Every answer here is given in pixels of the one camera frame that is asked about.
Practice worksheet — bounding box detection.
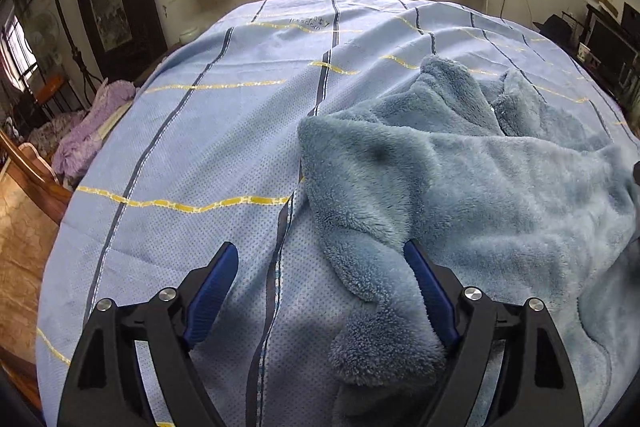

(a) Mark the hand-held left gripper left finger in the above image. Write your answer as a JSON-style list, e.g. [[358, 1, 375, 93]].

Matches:
[[56, 241, 240, 427]]

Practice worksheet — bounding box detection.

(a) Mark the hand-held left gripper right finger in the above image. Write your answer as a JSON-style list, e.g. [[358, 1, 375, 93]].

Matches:
[[402, 239, 586, 427]]

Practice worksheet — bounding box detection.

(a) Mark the fluffy blue-grey fleece garment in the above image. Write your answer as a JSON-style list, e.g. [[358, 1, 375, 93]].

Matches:
[[297, 54, 640, 388]]

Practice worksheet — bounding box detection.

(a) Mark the light blue striped bedsheet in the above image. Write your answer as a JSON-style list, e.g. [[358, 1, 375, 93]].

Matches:
[[35, 0, 640, 427]]

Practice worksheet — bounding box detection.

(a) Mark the purple cloth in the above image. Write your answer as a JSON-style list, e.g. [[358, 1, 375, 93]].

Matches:
[[27, 79, 138, 180]]

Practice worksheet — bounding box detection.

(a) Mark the orange stool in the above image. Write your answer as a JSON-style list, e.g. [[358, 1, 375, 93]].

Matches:
[[32, 74, 71, 105]]

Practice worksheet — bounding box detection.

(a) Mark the black desk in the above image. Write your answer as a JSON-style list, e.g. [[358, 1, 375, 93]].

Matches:
[[582, 2, 640, 110]]

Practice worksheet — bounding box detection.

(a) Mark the black metal coat stand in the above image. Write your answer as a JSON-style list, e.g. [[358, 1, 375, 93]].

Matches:
[[42, 0, 106, 108]]

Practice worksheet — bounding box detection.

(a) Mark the black hat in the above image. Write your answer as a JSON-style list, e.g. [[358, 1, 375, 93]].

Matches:
[[532, 13, 581, 45]]

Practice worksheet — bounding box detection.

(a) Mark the black computer monitor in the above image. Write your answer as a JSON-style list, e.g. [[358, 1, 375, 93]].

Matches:
[[585, 14, 638, 82]]

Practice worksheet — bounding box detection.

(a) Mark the barred side window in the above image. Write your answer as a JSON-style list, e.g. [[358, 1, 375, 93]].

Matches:
[[0, 14, 38, 92]]

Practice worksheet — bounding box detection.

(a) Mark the white standing fan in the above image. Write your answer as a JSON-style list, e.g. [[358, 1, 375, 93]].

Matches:
[[25, 9, 61, 58]]

